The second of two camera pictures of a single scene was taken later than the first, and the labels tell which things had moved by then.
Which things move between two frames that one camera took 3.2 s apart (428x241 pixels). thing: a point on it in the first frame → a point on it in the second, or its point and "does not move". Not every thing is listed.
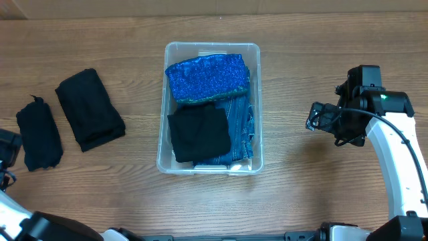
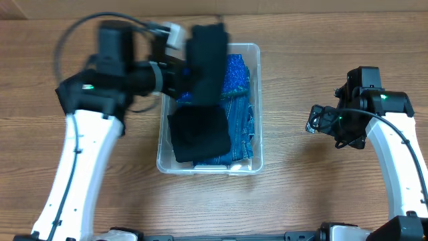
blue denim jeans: (241, 120) does not move
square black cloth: (199, 133) does not move
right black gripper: (330, 111) does not move
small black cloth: (43, 146) → (206, 54)
